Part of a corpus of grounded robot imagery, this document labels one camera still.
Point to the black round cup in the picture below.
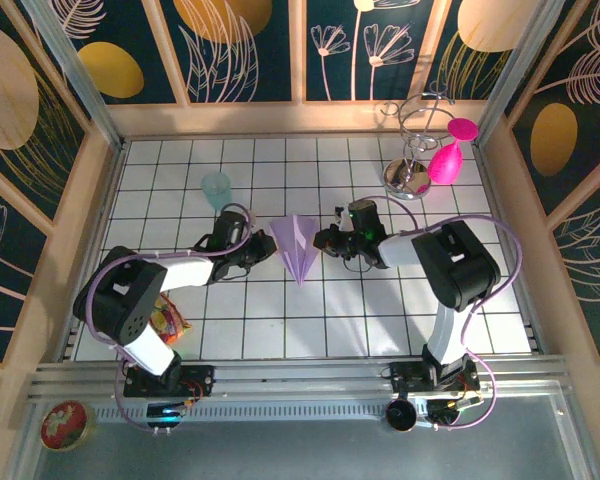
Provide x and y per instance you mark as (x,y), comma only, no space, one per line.
(401,415)

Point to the teal translucent plastic cup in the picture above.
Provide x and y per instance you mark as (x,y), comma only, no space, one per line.
(215,190)

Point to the red round floral tin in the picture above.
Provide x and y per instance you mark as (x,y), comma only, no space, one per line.
(66,426)

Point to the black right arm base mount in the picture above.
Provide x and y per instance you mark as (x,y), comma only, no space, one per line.
(405,377)

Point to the purple paper sheet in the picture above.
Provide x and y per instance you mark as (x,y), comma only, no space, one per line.
(295,245)

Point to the colourful snack bag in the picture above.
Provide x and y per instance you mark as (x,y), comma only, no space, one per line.
(172,322)

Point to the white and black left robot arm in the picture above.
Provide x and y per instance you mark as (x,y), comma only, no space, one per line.
(120,300)

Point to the pink plastic wine glass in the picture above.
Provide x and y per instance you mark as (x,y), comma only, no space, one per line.
(446,162)

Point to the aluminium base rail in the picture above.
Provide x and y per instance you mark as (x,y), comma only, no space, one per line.
(305,380)

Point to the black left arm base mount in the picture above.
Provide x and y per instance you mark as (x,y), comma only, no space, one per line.
(200,380)

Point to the aluminium frame post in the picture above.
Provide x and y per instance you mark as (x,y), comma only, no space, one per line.
(520,65)
(75,75)

